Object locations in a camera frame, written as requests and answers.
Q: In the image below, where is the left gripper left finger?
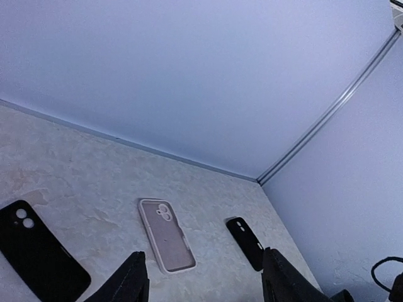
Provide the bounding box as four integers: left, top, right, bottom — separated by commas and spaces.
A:
85, 252, 150, 302

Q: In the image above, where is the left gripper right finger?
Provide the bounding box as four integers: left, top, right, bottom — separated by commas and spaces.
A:
261, 247, 331, 302

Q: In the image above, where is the black phone case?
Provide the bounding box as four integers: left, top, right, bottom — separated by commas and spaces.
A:
225, 216, 264, 272
1, 199, 91, 301

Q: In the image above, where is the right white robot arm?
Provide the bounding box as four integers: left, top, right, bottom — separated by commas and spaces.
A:
370, 256, 402, 302

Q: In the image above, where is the pink phone case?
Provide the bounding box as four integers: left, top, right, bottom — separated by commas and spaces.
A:
138, 198, 196, 274

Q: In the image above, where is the right aluminium frame post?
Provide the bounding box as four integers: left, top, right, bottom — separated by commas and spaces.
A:
256, 28, 400, 187

